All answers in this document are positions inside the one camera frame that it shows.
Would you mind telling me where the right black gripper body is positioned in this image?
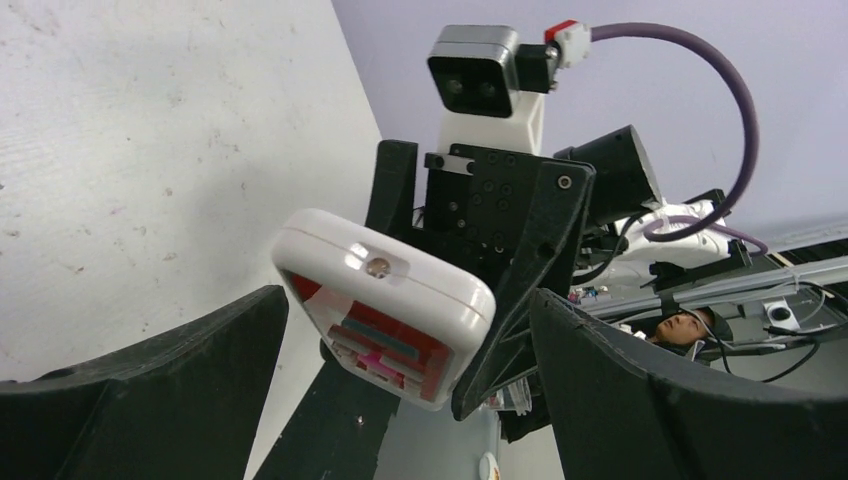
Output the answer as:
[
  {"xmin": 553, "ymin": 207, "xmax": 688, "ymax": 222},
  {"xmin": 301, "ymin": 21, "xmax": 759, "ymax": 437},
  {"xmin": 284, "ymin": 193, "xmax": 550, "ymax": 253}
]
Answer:
[{"xmin": 413, "ymin": 142, "xmax": 598, "ymax": 280}]

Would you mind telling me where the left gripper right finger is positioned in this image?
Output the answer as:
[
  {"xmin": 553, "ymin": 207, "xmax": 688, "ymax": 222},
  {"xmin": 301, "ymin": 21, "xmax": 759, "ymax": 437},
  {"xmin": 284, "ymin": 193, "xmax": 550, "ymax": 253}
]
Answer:
[{"xmin": 529, "ymin": 290, "xmax": 847, "ymax": 479}]

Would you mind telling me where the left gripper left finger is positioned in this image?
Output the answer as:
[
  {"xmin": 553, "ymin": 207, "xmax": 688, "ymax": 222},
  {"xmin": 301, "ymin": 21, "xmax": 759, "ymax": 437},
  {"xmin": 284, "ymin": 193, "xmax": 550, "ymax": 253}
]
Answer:
[{"xmin": 1, "ymin": 285, "xmax": 288, "ymax": 479}]

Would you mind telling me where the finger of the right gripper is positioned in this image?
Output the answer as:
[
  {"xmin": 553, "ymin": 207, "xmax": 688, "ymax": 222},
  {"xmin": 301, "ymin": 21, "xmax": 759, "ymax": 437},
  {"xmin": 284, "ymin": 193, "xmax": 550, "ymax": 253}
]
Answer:
[
  {"xmin": 365, "ymin": 140, "xmax": 418, "ymax": 239},
  {"xmin": 451, "ymin": 162, "xmax": 596, "ymax": 421}
]

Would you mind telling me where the white red remote control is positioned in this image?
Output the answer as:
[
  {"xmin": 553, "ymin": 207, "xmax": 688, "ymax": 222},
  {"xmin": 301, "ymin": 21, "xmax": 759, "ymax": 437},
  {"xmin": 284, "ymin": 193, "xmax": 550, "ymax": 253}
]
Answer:
[{"xmin": 271, "ymin": 209, "xmax": 496, "ymax": 411}]

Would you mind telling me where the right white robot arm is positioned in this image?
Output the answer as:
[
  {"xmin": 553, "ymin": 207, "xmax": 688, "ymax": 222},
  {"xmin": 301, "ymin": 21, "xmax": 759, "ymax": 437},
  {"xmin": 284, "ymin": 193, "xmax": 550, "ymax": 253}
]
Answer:
[{"xmin": 365, "ymin": 126, "xmax": 751, "ymax": 420}]

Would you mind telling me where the person head below table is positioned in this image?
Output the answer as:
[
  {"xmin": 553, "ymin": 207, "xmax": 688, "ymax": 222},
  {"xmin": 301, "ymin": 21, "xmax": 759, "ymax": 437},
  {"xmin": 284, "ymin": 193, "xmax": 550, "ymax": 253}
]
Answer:
[{"xmin": 650, "ymin": 307, "xmax": 733, "ymax": 347}]

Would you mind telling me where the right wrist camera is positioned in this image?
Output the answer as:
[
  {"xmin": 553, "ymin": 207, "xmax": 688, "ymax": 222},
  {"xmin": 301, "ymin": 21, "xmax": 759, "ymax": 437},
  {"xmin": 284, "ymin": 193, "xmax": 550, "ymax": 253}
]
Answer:
[{"xmin": 427, "ymin": 20, "xmax": 592, "ymax": 155}]

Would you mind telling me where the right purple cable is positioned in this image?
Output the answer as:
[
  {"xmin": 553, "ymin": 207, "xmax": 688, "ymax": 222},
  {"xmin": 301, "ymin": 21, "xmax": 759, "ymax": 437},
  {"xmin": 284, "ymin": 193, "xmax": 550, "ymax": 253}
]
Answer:
[{"xmin": 589, "ymin": 21, "xmax": 770, "ymax": 258}]

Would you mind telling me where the aluminium rail front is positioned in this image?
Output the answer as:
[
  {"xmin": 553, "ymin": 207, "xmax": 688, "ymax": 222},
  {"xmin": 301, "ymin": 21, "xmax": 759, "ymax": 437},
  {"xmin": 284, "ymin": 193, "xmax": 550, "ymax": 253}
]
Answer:
[{"xmin": 580, "ymin": 257, "xmax": 847, "ymax": 320}]

